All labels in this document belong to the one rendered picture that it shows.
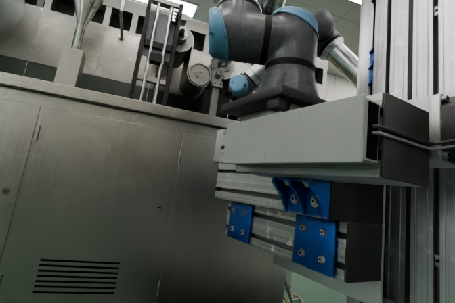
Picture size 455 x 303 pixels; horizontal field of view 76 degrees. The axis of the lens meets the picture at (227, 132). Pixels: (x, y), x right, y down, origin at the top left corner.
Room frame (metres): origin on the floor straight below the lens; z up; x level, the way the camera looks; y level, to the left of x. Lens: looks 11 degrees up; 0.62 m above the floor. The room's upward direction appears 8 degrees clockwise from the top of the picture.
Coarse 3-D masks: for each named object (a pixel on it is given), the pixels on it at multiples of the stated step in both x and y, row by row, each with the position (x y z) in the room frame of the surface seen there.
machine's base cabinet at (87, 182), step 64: (0, 128) 0.96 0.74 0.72; (64, 128) 1.02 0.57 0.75; (128, 128) 1.08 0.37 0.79; (192, 128) 1.16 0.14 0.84; (0, 192) 0.98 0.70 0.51; (64, 192) 1.04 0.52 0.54; (128, 192) 1.10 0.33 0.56; (192, 192) 1.17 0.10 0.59; (0, 256) 0.99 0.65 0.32; (64, 256) 1.05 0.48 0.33; (128, 256) 1.11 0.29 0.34; (192, 256) 1.18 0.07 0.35; (256, 256) 1.26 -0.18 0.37
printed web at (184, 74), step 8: (192, 48) 1.41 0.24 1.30; (184, 64) 1.58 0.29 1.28; (184, 72) 1.51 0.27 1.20; (184, 80) 1.49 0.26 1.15; (224, 80) 1.62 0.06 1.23; (184, 88) 1.55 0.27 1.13; (192, 88) 1.48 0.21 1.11; (200, 88) 1.47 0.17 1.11; (152, 96) 1.43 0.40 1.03; (192, 96) 1.63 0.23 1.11
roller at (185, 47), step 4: (188, 32) 1.40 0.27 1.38; (188, 36) 1.40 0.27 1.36; (188, 40) 1.41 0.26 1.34; (192, 40) 1.41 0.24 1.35; (184, 44) 1.40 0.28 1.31; (188, 44) 1.41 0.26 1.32; (176, 48) 1.39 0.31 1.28; (180, 48) 1.40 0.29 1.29; (184, 48) 1.40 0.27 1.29; (188, 48) 1.41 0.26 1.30; (176, 52) 1.40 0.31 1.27; (180, 52) 1.40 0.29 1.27; (184, 52) 1.42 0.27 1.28; (176, 56) 1.45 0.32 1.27; (180, 56) 1.46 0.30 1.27; (184, 56) 1.49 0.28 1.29; (176, 60) 1.51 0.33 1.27; (180, 60) 1.52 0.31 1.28; (164, 64) 1.61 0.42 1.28; (168, 64) 1.58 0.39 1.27; (176, 64) 1.57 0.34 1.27; (180, 64) 1.61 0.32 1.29
